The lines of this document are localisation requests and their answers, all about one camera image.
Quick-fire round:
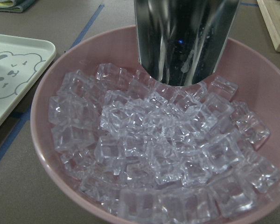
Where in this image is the metal ice scoop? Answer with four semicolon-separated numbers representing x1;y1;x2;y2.
134;0;240;86

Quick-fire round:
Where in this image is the clear ice cubes pile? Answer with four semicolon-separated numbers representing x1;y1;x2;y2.
48;63;280;224

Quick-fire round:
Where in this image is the pink bowl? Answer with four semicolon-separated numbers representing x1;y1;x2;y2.
31;26;280;224

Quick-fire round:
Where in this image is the cream bear tray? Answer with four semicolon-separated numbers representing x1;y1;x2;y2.
0;34;56;126

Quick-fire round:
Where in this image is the grey folded cloth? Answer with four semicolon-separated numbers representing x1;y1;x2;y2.
0;0;36;13

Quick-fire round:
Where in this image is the wooden cutting board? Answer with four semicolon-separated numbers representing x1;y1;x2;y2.
257;0;280;52

